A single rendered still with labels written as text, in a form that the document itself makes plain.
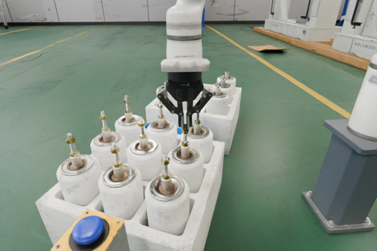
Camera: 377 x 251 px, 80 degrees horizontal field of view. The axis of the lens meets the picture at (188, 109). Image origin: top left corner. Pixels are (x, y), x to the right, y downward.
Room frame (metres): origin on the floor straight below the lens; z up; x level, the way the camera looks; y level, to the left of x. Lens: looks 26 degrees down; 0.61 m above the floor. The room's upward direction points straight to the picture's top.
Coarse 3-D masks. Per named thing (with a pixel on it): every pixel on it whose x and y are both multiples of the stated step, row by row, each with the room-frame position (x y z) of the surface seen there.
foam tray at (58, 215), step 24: (216, 144) 0.62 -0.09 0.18; (216, 168) 0.50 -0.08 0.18; (48, 192) 0.41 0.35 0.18; (144, 192) 0.43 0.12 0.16; (216, 192) 0.52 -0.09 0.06; (48, 216) 0.37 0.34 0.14; (72, 216) 0.35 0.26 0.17; (144, 216) 0.35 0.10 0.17; (192, 216) 0.34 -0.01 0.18; (144, 240) 0.29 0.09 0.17; (168, 240) 0.29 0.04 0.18; (192, 240) 0.29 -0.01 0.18
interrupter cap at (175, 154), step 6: (174, 150) 0.48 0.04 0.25; (180, 150) 0.49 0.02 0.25; (192, 150) 0.48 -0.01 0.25; (198, 150) 0.48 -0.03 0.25; (174, 156) 0.46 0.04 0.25; (180, 156) 0.46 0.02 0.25; (192, 156) 0.46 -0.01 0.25; (198, 156) 0.46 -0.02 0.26; (180, 162) 0.43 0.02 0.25; (186, 162) 0.43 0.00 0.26; (192, 162) 0.44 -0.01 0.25
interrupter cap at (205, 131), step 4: (192, 128) 0.60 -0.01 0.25; (204, 128) 0.60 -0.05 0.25; (188, 132) 0.57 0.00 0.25; (192, 132) 0.58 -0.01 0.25; (204, 132) 0.57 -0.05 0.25; (208, 132) 0.57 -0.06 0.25; (188, 136) 0.55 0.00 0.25; (192, 136) 0.55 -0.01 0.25; (196, 136) 0.55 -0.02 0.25; (200, 136) 0.55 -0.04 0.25; (204, 136) 0.55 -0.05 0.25
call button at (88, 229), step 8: (88, 216) 0.22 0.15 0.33; (96, 216) 0.22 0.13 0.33; (80, 224) 0.21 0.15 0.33; (88, 224) 0.21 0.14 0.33; (96, 224) 0.21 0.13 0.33; (72, 232) 0.20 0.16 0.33; (80, 232) 0.20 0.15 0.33; (88, 232) 0.20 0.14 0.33; (96, 232) 0.20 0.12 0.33; (80, 240) 0.19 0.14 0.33; (88, 240) 0.19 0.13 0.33
